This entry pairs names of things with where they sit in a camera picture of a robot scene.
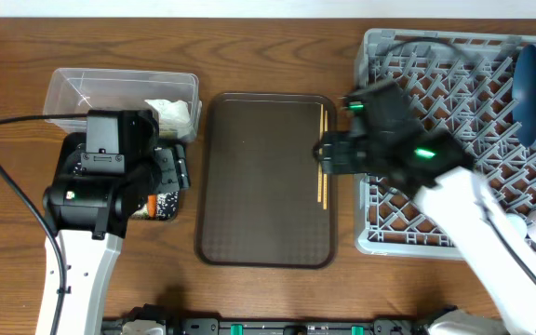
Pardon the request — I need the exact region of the orange carrot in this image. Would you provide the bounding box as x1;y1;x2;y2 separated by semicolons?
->
147;194;157;219

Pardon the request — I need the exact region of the white napkin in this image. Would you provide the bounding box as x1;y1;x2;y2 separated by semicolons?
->
145;100;193;139

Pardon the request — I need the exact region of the wooden chopstick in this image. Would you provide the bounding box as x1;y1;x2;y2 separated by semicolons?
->
320;108;328;210
317;104;324;203

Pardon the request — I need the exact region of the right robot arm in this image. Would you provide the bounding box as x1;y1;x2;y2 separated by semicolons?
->
314;80;536;334

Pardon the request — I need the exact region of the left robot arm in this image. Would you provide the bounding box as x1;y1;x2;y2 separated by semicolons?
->
36;110;190;334

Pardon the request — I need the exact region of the grey plastic dishwasher rack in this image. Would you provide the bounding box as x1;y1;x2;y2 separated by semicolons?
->
355;28;536;260

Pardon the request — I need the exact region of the pile of white rice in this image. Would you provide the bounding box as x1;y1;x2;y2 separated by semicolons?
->
131;192;179;221

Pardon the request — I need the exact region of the black tray bin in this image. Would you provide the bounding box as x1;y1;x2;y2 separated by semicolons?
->
43;132;190;226

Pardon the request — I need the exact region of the brown serving tray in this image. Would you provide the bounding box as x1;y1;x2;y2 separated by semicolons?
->
194;92;337;269

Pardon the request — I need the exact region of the clear plastic bin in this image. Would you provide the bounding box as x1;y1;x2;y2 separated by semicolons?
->
43;68;202;142

